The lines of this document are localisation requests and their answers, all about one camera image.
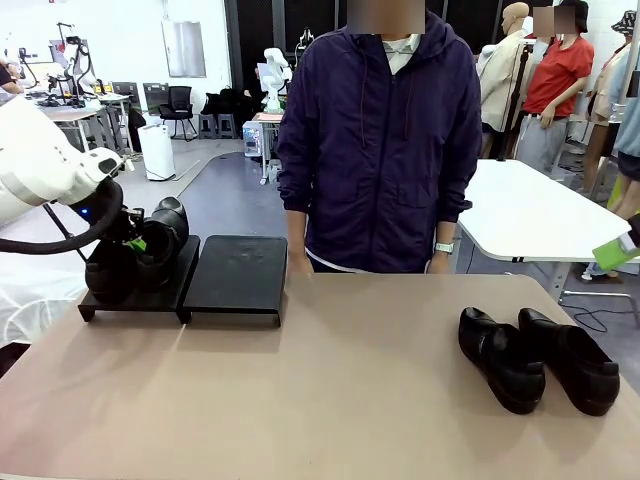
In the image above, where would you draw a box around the black light stand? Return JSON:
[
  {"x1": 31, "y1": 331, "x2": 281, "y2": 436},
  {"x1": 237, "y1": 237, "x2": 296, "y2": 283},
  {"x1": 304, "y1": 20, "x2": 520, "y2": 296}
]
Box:
[{"x1": 497, "y1": 42, "x2": 536, "y2": 162}]

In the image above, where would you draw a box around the black tripod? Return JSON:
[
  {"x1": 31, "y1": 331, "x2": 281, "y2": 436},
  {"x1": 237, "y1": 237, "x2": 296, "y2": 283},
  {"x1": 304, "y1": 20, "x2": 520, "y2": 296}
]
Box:
[{"x1": 44, "y1": 202, "x2": 90, "y2": 262}]

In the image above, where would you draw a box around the black office chair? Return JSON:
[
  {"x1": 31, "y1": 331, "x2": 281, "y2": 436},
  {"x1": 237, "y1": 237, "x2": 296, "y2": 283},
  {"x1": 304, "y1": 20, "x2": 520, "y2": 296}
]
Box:
[{"x1": 157, "y1": 85, "x2": 199, "y2": 142}]

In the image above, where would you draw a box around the person's right hand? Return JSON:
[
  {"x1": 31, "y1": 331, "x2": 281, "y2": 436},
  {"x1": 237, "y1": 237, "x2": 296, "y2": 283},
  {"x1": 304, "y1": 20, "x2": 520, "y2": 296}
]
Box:
[{"x1": 288, "y1": 244, "x2": 316, "y2": 282}]

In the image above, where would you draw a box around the white robot with black hoses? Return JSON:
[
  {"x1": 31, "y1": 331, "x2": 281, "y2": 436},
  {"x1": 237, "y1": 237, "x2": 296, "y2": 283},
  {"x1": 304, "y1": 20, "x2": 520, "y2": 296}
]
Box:
[
  {"x1": 14, "y1": 47, "x2": 40, "y2": 91},
  {"x1": 47, "y1": 22, "x2": 101, "y2": 109}
]

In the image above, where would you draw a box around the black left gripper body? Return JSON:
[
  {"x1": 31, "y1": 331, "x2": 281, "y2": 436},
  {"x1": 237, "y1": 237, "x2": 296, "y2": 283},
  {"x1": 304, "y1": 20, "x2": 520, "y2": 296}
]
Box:
[{"x1": 102, "y1": 207, "x2": 147, "y2": 246}]

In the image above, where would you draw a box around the person's right forearm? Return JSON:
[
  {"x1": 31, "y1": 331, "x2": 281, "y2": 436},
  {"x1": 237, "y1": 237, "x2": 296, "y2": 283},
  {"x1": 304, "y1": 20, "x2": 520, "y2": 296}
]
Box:
[{"x1": 285, "y1": 209, "x2": 307, "y2": 249}]

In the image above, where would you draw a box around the small white desk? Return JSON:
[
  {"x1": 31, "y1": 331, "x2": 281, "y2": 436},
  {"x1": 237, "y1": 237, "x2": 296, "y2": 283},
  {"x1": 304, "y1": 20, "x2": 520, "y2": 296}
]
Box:
[{"x1": 251, "y1": 112, "x2": 286, "y2": 186}]

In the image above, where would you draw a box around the person in purple jacket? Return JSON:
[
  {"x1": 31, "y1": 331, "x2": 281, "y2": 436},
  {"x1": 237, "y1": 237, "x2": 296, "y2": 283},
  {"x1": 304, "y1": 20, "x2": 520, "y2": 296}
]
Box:
[{"x1": 276, "y1": 0, "x2": 484, "y2": 275}]

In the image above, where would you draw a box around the black leather dress shoe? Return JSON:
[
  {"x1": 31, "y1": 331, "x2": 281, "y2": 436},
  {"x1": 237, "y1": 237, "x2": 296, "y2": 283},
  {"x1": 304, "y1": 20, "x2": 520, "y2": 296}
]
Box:
[
  {"x1": 457, "y1": 306, "x2": 546, "y2": 416},
  {"x1": 83, "y1": 234, "x2": 144, "y2": 304},
  {"x1": 132, "y1": 196, "x2": 191, "y2": 294},
  {"x1": 517, "y1": 307, "x2": 622, "y2": 418}
]

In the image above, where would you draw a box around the mannequin in beige jacket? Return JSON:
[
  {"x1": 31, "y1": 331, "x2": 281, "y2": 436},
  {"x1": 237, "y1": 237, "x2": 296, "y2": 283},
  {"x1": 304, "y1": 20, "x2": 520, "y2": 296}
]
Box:
[{"x1": 474, "y1": 2, "x2": 534, "y2": 161}]

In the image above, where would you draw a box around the grey wall panel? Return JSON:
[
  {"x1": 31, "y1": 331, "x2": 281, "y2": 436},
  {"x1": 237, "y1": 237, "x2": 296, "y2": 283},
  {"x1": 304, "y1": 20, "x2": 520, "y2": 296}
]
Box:
[{"x1": 160, "y1": 20, "x2": 208, "y2": 79}]

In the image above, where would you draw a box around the white side table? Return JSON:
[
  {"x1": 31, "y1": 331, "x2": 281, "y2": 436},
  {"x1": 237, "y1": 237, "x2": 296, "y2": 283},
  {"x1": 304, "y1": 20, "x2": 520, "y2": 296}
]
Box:
[{"x1": 457, "y1": 158, "x2": 640, "y2": 306}]

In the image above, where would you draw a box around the mannequin with bucket hat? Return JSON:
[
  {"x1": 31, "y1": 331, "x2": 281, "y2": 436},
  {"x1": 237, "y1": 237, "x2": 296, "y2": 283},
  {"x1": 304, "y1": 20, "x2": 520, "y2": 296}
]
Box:
[{"x1": 582, "y1": 9, "x2": 640, "y2": 221}]

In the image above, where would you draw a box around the white background desk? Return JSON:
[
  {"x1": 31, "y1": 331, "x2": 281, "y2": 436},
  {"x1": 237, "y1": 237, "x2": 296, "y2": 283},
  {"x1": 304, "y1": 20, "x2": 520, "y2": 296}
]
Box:
[{"x1": 47, "y1": 107, "x2": 104, "y2": 151}]

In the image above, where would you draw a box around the person's left forearm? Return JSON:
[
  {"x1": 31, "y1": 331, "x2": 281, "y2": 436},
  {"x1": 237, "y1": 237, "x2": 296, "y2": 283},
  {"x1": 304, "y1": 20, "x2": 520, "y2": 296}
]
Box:
[{"x1": 433, "y1": 219, "x2": 459, "y2": 245}]

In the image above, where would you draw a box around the black shoe stand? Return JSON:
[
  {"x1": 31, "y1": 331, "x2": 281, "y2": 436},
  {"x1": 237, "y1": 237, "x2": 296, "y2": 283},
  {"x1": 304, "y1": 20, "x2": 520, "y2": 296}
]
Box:
[
  {"x1": 177, "y1": 234, "x2": 289, "y2": 330},
  {"x1": 77, "y1": 233, "x2": 202, "y2": 324}
]

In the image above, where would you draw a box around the lit computer case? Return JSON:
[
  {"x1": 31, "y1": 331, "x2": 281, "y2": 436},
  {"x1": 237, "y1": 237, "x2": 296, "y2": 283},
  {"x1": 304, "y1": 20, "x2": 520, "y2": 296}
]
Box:
[{"x1": 242, "y1": 121, "x2": 265, "y2": 159}]

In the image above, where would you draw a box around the white air purifier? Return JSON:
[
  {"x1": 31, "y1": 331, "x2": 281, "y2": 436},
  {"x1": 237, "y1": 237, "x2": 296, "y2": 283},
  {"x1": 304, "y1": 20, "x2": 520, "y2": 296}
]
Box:
[{"x1": 137, "y1": 123, "x2": 177, "y2": 182}]

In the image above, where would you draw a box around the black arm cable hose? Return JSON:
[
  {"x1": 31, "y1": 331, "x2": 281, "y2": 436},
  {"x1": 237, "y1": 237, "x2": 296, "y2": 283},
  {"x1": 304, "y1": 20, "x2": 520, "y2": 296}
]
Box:
[{"x1": 0, "y1": 177, "x2": 125, "y2": 256}]

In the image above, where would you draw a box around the person's left hand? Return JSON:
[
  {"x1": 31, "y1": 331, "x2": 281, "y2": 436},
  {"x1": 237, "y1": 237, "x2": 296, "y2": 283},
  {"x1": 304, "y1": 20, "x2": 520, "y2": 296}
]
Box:
[{"x1": 427, "y1": 251, "x2": 454, "y2": 275}]

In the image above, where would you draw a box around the black backpack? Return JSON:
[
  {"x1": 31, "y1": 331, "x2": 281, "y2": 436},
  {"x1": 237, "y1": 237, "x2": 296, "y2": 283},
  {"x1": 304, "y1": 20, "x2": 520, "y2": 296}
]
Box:
[{"x1": 202, "y1": 87, "x2": 256, "y2": 126}]

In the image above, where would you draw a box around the white plastic cover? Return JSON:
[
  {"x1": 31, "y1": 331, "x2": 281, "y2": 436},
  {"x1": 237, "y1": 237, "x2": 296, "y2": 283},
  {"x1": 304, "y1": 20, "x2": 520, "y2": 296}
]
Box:
[{"x1": 0, "y1": 269, "x2": 89, "y2": 347}]

